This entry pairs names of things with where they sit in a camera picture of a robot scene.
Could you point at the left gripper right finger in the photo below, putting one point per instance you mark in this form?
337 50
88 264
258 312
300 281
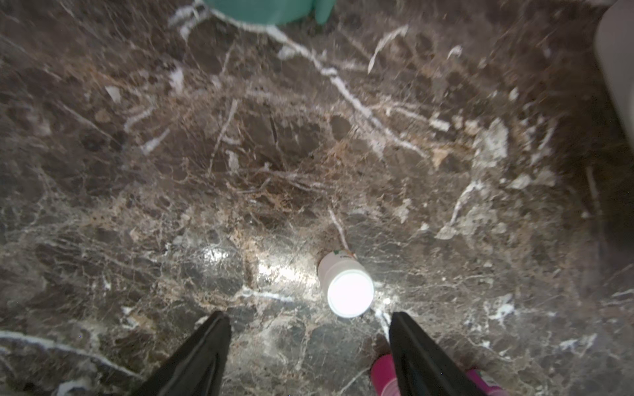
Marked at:
422 367

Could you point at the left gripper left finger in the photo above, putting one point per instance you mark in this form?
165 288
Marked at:
197 367

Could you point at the white paint can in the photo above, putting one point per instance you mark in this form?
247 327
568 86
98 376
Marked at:
347 286

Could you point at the magenta paint can right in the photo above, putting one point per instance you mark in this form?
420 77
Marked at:
486 383

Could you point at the white three-drawer cabinet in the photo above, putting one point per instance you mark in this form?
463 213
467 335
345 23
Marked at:
613 45

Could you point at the green alarm clock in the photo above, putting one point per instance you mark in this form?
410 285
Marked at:
273 12

